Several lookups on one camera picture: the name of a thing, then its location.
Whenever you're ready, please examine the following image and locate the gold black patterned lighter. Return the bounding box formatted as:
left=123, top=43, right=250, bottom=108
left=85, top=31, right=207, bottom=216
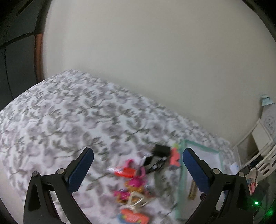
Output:
left=188, top=180, right=197, bottom=200

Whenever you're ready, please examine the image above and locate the coral pink eraser block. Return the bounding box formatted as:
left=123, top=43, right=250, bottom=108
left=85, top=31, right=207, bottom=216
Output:
left=169, top=144, right=181, bottom=167

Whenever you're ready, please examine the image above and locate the black toy car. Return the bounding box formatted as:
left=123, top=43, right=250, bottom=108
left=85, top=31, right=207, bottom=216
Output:
left=143, top=156, right=167, bottom=174

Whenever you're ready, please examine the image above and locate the black power adapter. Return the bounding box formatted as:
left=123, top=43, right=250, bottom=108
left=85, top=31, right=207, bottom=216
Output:
left=152, top=144, right=171, bottom=158

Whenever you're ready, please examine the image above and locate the cream plastic toy frame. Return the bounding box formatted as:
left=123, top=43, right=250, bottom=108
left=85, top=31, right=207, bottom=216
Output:
left=122, top=191, right=155, bottom=213

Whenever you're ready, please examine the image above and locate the pink dog toy figure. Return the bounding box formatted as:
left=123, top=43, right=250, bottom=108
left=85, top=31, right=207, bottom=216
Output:
left=113, top=175, right=152, bottom=204

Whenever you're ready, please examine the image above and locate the red white small bottle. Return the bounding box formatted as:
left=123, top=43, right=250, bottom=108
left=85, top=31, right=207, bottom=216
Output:
left=108, top=167, right=137, bottom=178

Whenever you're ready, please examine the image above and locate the white rectangular device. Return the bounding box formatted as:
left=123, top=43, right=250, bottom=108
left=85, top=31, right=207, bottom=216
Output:
left=230, top=162, right=239, bottom=175

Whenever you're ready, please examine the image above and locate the green rimmed white tray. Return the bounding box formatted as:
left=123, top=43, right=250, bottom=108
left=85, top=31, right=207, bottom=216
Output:
left=175, top=140, right=223, bottom=222

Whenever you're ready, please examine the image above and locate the white wooden shelf unit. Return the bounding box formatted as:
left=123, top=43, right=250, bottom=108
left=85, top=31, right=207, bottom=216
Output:
left=232, top=119, right=273, bottom=169

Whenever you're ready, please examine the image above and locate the floral grey white blanket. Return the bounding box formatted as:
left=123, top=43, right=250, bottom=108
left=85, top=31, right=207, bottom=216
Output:
left=1, top=70, right=234, bottom=223

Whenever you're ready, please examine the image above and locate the teal cloth on shelf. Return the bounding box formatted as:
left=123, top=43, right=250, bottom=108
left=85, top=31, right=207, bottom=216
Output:
left=261, top=94, right=274, bottom=107

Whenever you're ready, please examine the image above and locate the dark wooden door frame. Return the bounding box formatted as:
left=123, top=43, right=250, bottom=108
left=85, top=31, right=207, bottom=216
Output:
left=34, top=33, right=44, bottom=83

